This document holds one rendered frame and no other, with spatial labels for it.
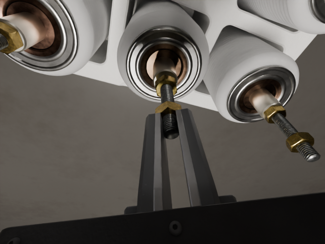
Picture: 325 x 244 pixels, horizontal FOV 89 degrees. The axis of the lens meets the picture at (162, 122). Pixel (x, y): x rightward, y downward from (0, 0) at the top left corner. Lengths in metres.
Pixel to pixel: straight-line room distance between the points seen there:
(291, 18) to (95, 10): 0.18
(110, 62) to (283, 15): 0.20
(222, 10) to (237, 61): 0.07
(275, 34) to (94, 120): 0.50
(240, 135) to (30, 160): 0.81
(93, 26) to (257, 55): 0.16
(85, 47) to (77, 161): 0.63
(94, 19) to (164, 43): 0.07
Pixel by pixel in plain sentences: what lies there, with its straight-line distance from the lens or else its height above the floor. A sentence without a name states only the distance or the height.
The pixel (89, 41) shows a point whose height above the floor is 0.25.
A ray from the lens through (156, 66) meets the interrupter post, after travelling 0.16.
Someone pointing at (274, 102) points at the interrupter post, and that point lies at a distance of 0.20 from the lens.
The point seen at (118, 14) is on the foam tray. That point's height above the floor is 0.18.
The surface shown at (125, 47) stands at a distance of 0.17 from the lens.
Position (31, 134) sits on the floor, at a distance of 0.72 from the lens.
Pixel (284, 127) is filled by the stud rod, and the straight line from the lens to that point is 0.19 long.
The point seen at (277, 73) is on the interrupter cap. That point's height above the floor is 0.25.
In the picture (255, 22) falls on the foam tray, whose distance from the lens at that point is 0.27.
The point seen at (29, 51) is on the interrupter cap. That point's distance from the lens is 0.20.
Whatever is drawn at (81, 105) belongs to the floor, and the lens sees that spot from 0.55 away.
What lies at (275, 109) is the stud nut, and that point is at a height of 0.29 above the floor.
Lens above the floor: 0.41
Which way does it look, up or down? 49 degrees down
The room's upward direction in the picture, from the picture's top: 176 degrees clockwise
